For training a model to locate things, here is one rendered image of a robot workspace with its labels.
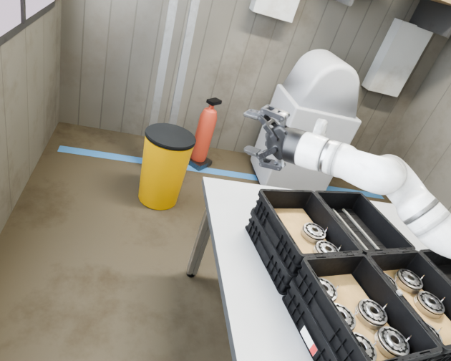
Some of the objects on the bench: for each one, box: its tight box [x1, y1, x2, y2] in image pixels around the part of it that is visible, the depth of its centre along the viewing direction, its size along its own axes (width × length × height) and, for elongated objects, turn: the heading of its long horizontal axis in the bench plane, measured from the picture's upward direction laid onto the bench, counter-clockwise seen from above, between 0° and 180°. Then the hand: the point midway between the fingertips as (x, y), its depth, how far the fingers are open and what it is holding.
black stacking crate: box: [282, 278, 338, 361], centre depth 123 cm, size 40×30×12 cm
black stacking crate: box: [245, 209, 294, 295], centre depth 153 cm, size 40×30×12 cm
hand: (247, 131), depth 81 cm, fingers open, 9 cm apart
